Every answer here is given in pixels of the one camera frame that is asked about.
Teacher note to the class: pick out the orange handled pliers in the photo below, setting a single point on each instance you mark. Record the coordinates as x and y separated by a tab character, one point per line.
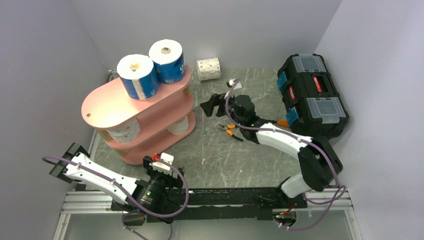
229	130

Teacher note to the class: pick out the blue roll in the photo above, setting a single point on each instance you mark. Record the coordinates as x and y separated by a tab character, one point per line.
168	60
138	76

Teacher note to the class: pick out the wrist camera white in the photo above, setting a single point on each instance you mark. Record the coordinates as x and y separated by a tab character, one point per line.
237	87
163	162

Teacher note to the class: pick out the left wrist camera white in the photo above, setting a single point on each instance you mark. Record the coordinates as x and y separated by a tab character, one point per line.
163	162

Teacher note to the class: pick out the pink three-tier shelf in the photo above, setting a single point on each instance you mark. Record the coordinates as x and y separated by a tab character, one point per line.
109	107

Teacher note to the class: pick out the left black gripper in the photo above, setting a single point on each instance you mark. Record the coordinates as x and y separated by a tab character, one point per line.
172	181

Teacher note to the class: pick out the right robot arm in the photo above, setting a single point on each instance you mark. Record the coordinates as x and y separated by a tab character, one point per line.
319	164

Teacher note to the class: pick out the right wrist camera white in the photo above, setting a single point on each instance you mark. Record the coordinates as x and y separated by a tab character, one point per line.
237	87

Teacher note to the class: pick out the white paper roll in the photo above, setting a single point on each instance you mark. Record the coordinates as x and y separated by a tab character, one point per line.
179	127

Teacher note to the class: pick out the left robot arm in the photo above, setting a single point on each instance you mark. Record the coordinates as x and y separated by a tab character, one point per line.
76	166

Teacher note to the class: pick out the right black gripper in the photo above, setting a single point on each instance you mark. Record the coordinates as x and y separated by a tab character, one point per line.
208	106

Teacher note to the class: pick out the blue roll front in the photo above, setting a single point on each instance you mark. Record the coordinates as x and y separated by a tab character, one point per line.
168	60

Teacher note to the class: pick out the orange handled screwdriver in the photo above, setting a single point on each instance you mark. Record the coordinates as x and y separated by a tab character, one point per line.
279	123

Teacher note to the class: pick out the black plastic toolbox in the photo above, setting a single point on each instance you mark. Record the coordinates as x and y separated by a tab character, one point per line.
312	102

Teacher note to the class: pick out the floral paper roll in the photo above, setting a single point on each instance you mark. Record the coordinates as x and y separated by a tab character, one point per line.
126	133
208	69

